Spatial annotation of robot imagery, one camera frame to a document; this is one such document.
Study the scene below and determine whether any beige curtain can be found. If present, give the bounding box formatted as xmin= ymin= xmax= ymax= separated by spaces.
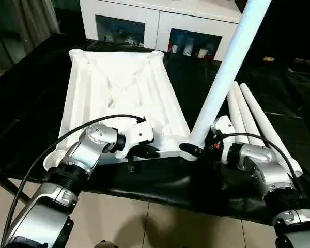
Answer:
xmin=0 ymin=0 xmax=60 ymax=81

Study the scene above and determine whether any white printed mug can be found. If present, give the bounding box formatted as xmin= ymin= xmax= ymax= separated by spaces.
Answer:
xmin=183 ymin=41 xmax=194 ymax=56

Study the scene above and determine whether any white sideboard cabinet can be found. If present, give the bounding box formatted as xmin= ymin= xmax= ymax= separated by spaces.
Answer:
xmin=80 ymin=0 xmax=243 ymax=62

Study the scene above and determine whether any white plastic table top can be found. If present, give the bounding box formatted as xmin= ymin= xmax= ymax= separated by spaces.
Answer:
xmin=42 ymin=49 xmax=197 ymax=172

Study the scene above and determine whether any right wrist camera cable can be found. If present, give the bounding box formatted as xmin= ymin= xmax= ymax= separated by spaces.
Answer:
xmin=218 ymin=130 xmax=300 ymax=180

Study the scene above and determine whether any white plastic table leg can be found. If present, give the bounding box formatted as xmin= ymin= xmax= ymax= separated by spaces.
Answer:
xmin=226 ymin=82 xmax=265 ymax=145
xmin=239 ymin=82 xmax=303 ymax=178
xmin=220 ymin=96 xmax=235 ymax=121
xmin=187 ymin=0 xmax=272 ymax=156

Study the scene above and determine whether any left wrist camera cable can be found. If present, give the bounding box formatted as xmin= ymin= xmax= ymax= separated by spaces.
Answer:
xmin=2 ymin=114 xmax=147 ymax=248

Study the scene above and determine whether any black shiny mat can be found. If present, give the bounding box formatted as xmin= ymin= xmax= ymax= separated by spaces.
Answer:
xmin=0 ymin=32 xmax=310 ymax=225

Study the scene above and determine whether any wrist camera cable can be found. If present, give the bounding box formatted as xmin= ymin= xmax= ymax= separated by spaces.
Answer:
xmin=218 ymin=130 xmax=300 ymax=180
xmin=2 ymin=114 xmax=147 ymax=248

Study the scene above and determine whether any brown rounded object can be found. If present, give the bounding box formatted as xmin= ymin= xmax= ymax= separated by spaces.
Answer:
xmin=95 ymin=239 xmax=119 ymax=248

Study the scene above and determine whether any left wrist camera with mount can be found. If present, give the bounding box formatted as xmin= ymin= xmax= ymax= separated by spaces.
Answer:
xmin=115 ymin=118 xmax=155 ymax=159

